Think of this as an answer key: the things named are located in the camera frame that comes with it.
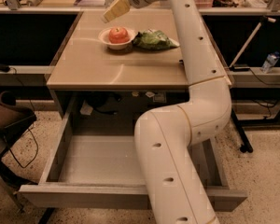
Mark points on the red apple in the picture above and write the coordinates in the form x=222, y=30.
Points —
x=118, y=35

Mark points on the white bowl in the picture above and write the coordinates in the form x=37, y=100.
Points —
x=103, y=37

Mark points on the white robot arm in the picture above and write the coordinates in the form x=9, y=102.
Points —
x=162, y=135

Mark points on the open grey drawer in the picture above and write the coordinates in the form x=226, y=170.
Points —
x=96, y=164

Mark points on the green chip bag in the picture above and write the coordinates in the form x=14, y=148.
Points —
x=154, y=40

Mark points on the beige top cabinet table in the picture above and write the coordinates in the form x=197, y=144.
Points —
x=86, y=64

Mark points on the black device on left shelf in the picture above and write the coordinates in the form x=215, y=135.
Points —
x=4, y=68

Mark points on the white stick with black tip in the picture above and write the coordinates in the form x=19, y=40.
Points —
x=262, y=21

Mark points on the plastic water bottle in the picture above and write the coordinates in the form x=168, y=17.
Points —
x=270, y=62

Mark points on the black brown office chair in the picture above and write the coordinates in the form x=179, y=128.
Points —
x=15, y=120

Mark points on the black table leg with caster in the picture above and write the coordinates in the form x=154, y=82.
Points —
x=245, y=146

